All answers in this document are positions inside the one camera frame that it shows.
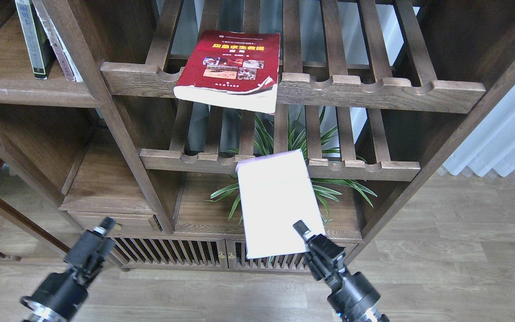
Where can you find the red cover book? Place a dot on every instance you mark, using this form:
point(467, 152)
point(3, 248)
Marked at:
point(232, 70)

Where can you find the white purple book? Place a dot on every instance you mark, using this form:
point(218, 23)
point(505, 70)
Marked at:
point(276, 192)

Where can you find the green black cover book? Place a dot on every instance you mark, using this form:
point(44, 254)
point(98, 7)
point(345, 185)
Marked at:
point(38, 45)

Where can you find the green spider plant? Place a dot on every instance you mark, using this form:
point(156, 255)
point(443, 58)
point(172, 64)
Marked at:
point(324, 189)

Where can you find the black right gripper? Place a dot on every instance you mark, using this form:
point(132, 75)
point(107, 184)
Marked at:
point(353, 297)

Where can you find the thin book white spine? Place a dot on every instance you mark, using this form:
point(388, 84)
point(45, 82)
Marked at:
point(62, 54)

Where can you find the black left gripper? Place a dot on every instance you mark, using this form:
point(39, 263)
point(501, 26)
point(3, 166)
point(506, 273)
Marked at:
point(61, 295)

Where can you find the dark wooden bookshelf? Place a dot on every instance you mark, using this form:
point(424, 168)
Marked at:
point(116, 143)

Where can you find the white curtain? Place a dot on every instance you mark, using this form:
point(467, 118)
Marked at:
point(490, 148)

